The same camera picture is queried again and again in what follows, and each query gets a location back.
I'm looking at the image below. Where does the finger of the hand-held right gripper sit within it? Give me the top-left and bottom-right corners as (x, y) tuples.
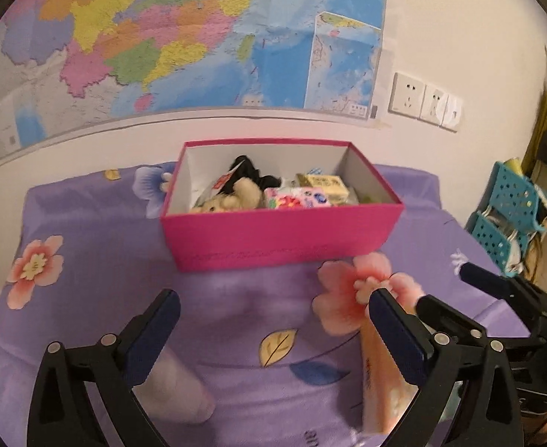
(415, 293), (488, 344)
(457, 261), (542, 318)

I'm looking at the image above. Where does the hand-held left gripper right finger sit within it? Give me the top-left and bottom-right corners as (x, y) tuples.
(369, 288), (523, 447)

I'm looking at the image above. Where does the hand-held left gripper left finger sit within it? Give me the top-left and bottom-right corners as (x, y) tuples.
(26, 289), (182, 447)

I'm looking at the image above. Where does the white cloth roll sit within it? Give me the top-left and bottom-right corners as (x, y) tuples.
(133, 348), (216, 425)

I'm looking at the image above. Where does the pink cardboard box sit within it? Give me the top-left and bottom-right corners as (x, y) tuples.
(161, 137), (405, 273)

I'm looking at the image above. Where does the beige teddy plush toy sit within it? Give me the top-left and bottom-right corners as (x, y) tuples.
(193, 177), (265, 214)

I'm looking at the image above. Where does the pink floral tissue pack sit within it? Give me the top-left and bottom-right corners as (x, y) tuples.
(263, 186), (333, 210)

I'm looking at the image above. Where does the pale yellow tissue pack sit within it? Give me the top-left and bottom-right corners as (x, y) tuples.
(296, 172), (351, 206)

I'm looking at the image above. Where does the black cloth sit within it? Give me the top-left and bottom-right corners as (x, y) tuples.
(229, 153), (284, 194)

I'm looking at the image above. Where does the person's right forearm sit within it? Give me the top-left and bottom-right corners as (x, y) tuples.
(518, 412), (547, 447)

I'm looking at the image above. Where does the purple floral bed sheet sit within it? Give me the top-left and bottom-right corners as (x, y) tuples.
(0, 161), (535, 447)

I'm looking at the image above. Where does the teal plastic basket rack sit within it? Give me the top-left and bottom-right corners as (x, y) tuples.
(464, 161), (547, 275)

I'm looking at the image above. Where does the red white label packet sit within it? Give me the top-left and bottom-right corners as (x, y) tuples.
(211, 158), (247, 191)

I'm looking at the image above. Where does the white wall switch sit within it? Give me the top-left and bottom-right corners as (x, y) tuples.
(441, 94), (464, 132)

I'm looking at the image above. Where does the white wall socket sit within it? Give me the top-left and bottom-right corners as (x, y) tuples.
(389, 72), (426, 117)
(420, 85), (448, 124)

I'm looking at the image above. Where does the colourful wall map poster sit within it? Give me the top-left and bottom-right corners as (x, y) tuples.
(0, 0), (392, 168)

